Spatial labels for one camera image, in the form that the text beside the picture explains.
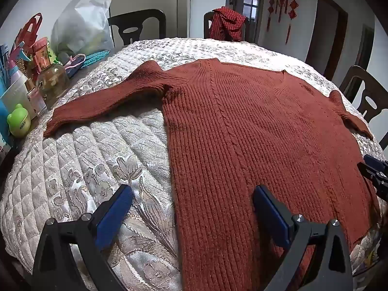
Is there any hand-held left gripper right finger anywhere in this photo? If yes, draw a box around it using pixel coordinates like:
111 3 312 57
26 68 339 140
253 185 354 291

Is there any dark wooden door frame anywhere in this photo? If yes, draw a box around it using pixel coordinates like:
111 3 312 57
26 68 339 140
305 0 348 81

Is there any teal woven mat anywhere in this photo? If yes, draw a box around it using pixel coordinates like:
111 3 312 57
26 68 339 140
80 48 110 67

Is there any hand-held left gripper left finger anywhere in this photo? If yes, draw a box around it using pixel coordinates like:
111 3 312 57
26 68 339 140
32 184 134 291

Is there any white plastic bag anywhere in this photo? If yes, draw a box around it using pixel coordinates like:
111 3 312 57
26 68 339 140
50 0 113 57

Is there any green frog bottle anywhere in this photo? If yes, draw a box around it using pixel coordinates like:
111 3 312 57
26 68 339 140
7 104 31 138

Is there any rust red knit sweater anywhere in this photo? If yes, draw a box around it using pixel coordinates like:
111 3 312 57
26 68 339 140
43 58 381 291

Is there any doorway with window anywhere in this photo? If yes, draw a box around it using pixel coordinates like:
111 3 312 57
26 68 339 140
226 0 266 37

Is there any narrow dark door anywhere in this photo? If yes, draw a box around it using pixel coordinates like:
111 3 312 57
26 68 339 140
355 24 375 72

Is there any small pink bottle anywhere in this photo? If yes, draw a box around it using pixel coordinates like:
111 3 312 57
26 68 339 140
26 79 47 114

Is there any red snack canister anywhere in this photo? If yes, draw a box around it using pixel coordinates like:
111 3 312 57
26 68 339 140
30 37 52 70

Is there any long red knot ornament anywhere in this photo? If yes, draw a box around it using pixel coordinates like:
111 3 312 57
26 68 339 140
285 0 300 45

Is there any glass jar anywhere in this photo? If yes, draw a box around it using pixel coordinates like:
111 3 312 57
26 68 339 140
36 62 70 99

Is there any dark wooden chair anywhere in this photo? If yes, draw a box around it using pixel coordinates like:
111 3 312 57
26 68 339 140
204 10 250 41
339 65 388 125
107 9 167 49

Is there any red paper gift bag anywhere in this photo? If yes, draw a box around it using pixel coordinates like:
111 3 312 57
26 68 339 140
14 13 43 55

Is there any white box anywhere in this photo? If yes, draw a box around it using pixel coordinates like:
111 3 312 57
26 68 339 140
0 79 37 122

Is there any green printed packet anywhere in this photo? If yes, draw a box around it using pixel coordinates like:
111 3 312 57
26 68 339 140
47 47 64 65

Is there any pink and blue pouch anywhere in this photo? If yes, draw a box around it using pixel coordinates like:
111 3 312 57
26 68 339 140
62 54 87 78

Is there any quilted floral cream blanket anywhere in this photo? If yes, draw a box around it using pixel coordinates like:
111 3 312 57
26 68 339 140
0 37 387 291

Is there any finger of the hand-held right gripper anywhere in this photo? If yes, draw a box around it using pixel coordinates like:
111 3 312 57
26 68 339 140
357 162 388 201
363 154 388 175

